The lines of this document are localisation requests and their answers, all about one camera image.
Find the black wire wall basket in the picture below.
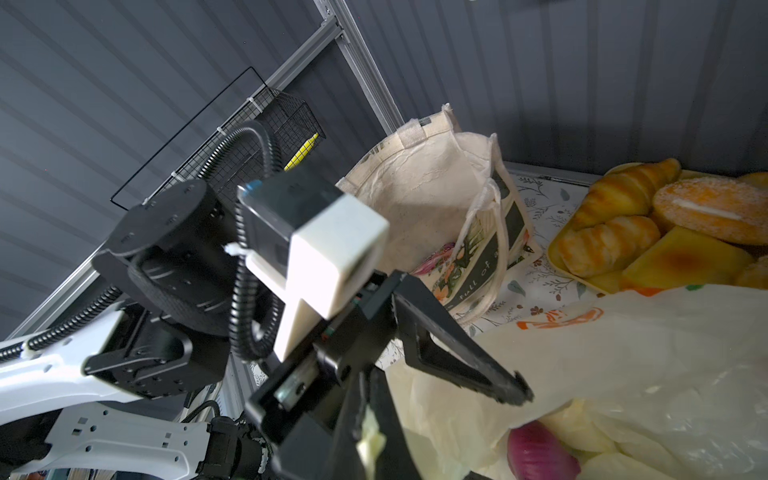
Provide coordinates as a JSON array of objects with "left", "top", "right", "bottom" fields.
[{"left": 110, "top": 67, "right": 326, "bottom": 211}]

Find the purple onion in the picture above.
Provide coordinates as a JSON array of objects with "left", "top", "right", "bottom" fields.
[{"left": 507, "top": 421, "right": 581, "bottom": 480}]

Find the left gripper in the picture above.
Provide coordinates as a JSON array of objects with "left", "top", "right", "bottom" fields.
[{"left": 245, "top": 271, "right": 534, "bottom": 444}]

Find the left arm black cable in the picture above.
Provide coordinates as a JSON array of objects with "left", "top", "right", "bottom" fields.
[{"left": 0, "top": 119, "right": 286, "bottom": 364}]

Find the square bread roll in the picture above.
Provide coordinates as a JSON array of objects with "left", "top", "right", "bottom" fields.
[{"left": 619, "top": 227, "right": 754, "bottom": 290}]

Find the braided bread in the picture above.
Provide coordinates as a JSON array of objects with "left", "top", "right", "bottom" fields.
[{"left": 571, "top": 158, "right": 682, "bottom": 231}]

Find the canvas tote bag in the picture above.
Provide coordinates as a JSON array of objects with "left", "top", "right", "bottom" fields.
[{"left": 336, "top": 104, "right": 542, "bottom": 326}]

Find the yellow plastic grocery bag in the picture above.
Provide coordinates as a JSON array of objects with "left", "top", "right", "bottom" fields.
[{"left": 386, "top": 285, "right": 767, "bottom": 479}]

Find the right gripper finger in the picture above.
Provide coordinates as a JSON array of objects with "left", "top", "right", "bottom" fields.
[{"left": 273, "top": 367, "right": 420, "bottom": 479}]

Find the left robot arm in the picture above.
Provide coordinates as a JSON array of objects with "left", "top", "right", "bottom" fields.
[{"left": 1, "top": 174, "right": 533, "bottom": 479}]

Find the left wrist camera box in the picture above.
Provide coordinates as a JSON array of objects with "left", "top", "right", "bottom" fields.
[{"left": 237, "top": 168, "right": 390, "bottom": 361}]

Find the sugared bun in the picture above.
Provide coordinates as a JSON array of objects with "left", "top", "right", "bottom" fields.
[{"left": 652, "top": 177, "right": 767, "bottom": 246}]

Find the yellow bread tray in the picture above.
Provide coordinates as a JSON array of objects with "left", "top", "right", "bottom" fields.
[{"left": 547, "top": 163, "right": 767, "bottom": 294}]

